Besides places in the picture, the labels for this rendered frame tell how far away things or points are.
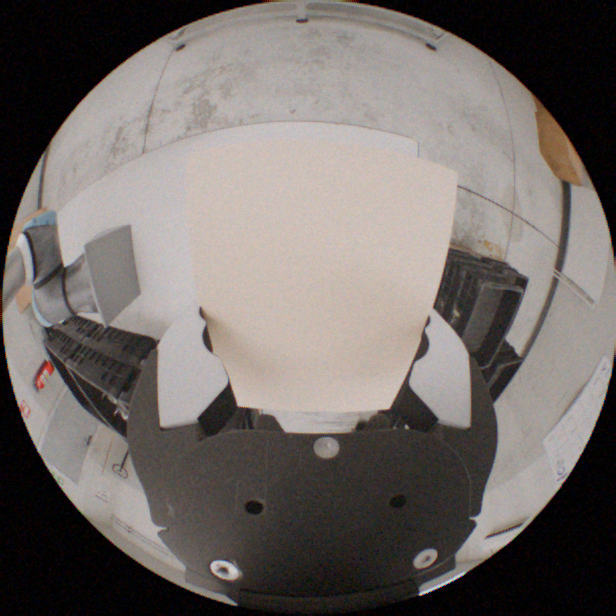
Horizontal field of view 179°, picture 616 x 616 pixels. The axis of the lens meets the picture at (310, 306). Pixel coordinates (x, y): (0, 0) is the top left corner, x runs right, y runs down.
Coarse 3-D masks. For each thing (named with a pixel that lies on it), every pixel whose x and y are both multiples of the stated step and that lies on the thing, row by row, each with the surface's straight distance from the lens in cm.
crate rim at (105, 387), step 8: (72, 360) 74; (72, 368) 71; (80, 368) 68; (80, 376) 68; (88, 376) 64; (96, 376) 62; (96, 384) 60; (104, 384) 58; (104, 392) 58; (112, 392) 55; (120, 392) 55; (96, 408) 88
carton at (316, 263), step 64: (192, 192) 10; (256, 192) 9; (320, 192) 9; (384, 192) 9; (448, 192) 11; (192, 256) 11; (256, 256) 10; (320, 256) 9; (384, 256) 10; (256, 320) 11; (320, 320) 11; (384, 320) 11; (256, 384) 14; (320, 384) 14; (384, 384) 15
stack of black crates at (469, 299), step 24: (456, 264) 88; (480, 264) 103; (456, 288) 85; (480, 288) 75; (504, 288) 85; (456, 312) 85; (480, 312) 98; (504, 312) 103; (480, 336) 108; (504, 336) 103; (480, 360) 110
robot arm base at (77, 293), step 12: (72, 264) 55; (84, 264) 50; (72, 276) 52; (84, 276) 49; (72, 288) 52; (84, 288) 49; (72, 300) 53; (84, 300) 51; (72, 312) 56; (84, 312) 56; (96, 312) 54
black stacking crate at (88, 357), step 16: (80, 352) 76; (96, 352) 71; (96, 368) 66; (112, 368) 62; (128, 368) 59; (80, 384) 81; (112, 384) 58; (128, 384) 57; (96, 400) 87; (112, 416) 95
